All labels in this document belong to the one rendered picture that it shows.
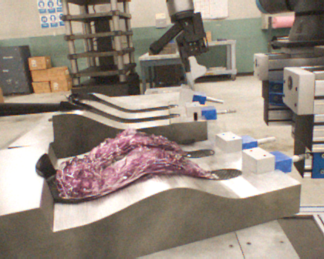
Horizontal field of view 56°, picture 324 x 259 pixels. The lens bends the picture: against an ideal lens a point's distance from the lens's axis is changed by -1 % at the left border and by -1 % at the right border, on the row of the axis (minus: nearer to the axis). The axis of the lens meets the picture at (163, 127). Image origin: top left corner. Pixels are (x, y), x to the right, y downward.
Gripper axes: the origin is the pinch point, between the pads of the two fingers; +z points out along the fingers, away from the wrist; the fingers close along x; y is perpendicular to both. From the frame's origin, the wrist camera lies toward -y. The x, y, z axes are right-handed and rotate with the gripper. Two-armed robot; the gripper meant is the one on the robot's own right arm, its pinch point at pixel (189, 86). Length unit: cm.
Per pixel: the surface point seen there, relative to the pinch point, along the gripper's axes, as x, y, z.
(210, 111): -12.6, 3.4, 6.9
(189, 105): -12.6, -1.7, 4.4
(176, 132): -16.9, -6.3, 9.6
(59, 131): -17.6, -34.3, 3.2
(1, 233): -58, -29, 10
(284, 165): -38.0, 11.6, 15.8
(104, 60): 516, -122, -65
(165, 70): 576, -11, -22
